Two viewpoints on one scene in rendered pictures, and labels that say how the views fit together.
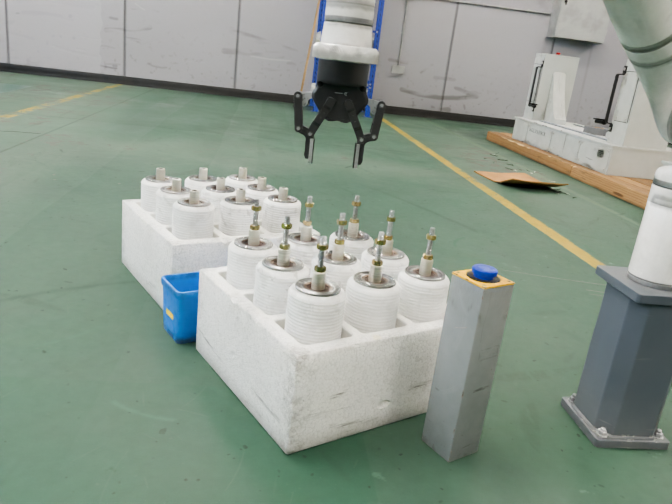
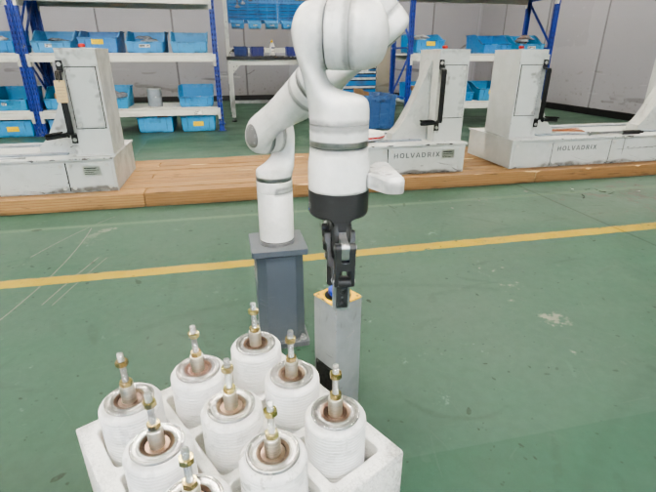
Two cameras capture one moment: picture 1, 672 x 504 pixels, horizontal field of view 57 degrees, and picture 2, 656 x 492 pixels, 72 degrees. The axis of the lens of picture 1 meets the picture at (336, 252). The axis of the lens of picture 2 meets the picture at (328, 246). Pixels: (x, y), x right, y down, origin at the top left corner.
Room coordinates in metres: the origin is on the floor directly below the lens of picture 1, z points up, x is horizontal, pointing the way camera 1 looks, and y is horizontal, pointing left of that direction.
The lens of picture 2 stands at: (1.00, 0.56, 0.76)
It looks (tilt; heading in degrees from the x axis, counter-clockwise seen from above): 23 degrees down; 266
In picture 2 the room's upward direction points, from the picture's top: straight up
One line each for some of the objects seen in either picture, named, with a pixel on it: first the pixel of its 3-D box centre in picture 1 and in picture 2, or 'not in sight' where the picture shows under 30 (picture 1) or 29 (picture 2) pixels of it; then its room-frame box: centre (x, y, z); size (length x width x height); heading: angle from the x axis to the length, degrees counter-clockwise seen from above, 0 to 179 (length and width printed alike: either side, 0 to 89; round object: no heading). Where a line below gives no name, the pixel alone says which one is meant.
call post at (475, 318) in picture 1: (465, 366); (337, 358); (0.92, -0.24, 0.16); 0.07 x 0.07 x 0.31; 36
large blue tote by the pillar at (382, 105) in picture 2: not in sight; (371, 110); (0.09, -4.75, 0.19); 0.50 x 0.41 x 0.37; 103
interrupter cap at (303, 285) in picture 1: (317, 287); (335, 412); (0.95, 0.02, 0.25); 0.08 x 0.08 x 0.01
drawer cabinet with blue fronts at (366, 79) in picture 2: not in sight; (353, 89); (0.17, -5.80, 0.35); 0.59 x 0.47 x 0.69; 98
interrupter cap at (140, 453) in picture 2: (305, 239); (157, 443); (1.20, 0.06, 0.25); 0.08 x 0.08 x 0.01
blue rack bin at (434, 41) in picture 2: not in sight; (422, 43); (-0.56, -5.19, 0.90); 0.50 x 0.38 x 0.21; 99
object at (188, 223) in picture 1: (192, 239); not in sight; (1.39, 0.34, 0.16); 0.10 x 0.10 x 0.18
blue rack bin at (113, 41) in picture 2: not in sight; (102, 42); (2.94, -4.69, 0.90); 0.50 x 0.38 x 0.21; 98
